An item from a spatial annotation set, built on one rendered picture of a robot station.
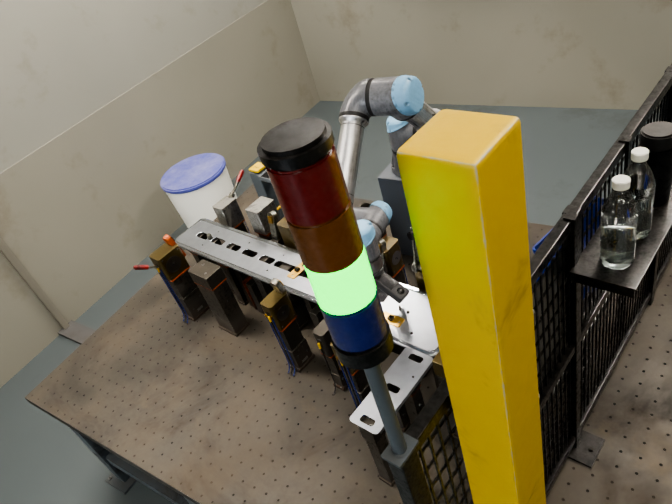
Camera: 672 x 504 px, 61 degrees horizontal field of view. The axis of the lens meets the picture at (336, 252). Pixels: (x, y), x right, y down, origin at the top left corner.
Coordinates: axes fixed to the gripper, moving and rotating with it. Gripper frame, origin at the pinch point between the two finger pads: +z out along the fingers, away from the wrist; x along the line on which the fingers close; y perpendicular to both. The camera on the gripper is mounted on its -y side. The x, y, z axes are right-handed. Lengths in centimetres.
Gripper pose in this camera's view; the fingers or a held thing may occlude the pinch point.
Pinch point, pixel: (390, 315)
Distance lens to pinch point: 182.4
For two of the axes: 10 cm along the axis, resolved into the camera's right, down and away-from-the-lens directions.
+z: 2.5, 7.5, 6.0
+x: -6.1, 6.1, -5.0
